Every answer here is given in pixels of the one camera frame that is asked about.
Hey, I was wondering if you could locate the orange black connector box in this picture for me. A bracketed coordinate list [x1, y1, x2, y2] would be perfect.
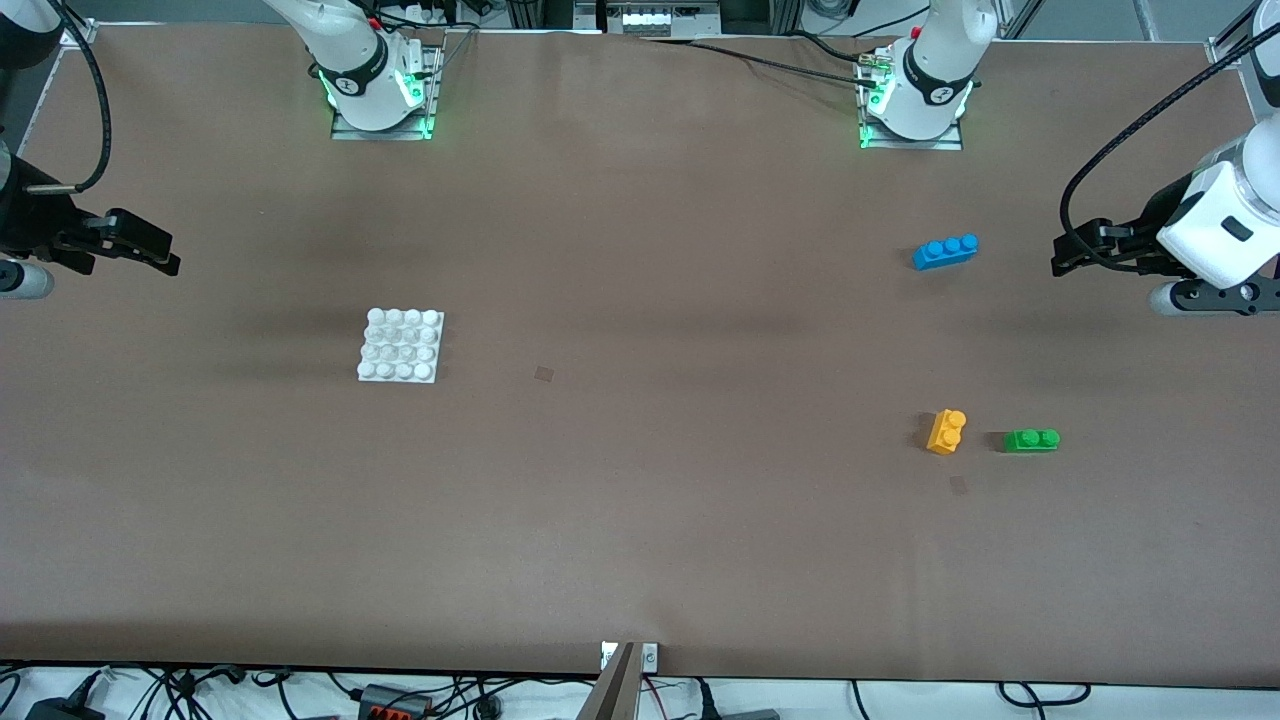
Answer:
[358, 684, 433, 720]

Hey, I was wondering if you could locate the white power strip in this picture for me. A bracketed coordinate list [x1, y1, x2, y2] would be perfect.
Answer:
[605, 0, 723, 39]

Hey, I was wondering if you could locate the aluminium frame profile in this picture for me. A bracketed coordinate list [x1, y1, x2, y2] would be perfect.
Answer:
[508, 0, 577, 29]

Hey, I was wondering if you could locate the black looped floor cable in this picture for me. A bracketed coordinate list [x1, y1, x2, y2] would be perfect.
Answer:
[998, 682, 1093, 708]

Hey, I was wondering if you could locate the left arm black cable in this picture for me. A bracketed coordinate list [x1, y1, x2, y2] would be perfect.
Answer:
[1060, 20, 1280, 246]

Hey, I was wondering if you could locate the white studded base plate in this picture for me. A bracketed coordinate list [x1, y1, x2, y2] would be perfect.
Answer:
[357, 307, 446, 385]

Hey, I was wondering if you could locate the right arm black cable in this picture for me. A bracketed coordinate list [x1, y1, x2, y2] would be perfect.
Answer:
[28, 0, 113, 196]

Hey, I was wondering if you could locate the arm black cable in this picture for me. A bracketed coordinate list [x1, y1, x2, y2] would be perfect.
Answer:
[1060, 20, 1280, 246]
[28, 0, 113, 196]

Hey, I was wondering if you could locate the long black table cable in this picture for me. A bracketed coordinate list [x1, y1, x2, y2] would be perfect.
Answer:
[640, 36, 881, 83]

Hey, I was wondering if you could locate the brown camera mount bar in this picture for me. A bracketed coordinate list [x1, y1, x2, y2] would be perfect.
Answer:
[578, 642, 641, 720]

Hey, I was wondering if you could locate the yellow two-stud block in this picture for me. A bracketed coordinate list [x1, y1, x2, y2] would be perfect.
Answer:
[926, 409, 968, 457]

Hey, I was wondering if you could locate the blue three-stud block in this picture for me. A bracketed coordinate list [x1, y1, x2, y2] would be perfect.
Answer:
[912, 234, 980, 272]

